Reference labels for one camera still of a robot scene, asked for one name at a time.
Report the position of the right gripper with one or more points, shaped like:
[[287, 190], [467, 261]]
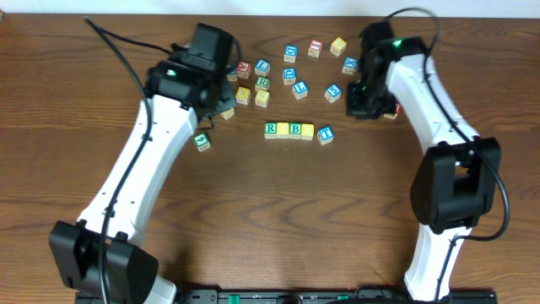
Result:
[[353, 108]]

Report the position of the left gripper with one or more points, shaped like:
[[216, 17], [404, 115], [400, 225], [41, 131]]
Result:
[[225, 100]]

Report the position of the blue T block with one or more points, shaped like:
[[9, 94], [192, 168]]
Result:
[[325, 135]]

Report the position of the green r block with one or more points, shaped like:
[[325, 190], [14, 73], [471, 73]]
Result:
[[262, 83], [270, 130]]

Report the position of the yellow O block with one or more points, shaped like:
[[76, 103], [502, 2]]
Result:
[[282, 130], [307, 131]]

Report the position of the green B block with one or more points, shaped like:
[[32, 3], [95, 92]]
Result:
[[295, 130]]

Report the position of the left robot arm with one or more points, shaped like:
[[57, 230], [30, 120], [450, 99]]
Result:
[[101, 254]]

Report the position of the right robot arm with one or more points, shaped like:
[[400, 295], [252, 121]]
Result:
[[456, 180]]

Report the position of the blue P block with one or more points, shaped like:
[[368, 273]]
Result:
[[231, 74]]

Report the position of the yellow C block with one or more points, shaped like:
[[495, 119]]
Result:
[[227, 114]]

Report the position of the yellow K block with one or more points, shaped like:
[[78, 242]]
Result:
[[243, 95]]

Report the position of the blue 5 block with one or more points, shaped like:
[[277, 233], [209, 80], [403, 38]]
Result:
[[333, 93]]

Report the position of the red A block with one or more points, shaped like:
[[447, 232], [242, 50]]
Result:
[[243, 70]]

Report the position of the red M block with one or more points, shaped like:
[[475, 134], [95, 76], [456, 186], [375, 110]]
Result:
[[395, 113]]

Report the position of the blue X block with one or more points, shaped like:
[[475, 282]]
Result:
[[350, 65]]

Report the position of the yellow S block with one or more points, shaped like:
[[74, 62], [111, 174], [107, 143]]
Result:
[[262, 98]]

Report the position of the green 4 block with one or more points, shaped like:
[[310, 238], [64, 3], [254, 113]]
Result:
[[202, 142]]

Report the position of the blue L block upper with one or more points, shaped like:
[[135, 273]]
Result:
[[262, 67]]

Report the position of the blue l block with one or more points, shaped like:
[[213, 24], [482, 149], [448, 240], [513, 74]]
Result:
[[300, 90], [262, 67]]

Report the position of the yellow block top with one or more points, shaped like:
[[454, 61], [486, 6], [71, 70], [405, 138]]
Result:
[[338, 47]]

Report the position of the blue L block lower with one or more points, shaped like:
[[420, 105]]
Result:
[[300, 90]]

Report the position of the blue D block lower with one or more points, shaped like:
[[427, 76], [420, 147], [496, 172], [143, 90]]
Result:
[[289, 76]]

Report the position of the blue d block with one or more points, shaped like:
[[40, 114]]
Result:
[[289, 76], [290, 53]]

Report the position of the red I block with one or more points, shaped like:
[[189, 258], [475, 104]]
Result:
[[314, 49]]

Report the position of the blue D block upper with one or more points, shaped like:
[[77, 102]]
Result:
[[290, 53]]

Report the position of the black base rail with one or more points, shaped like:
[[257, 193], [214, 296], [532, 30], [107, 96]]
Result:
[[365, 294]]

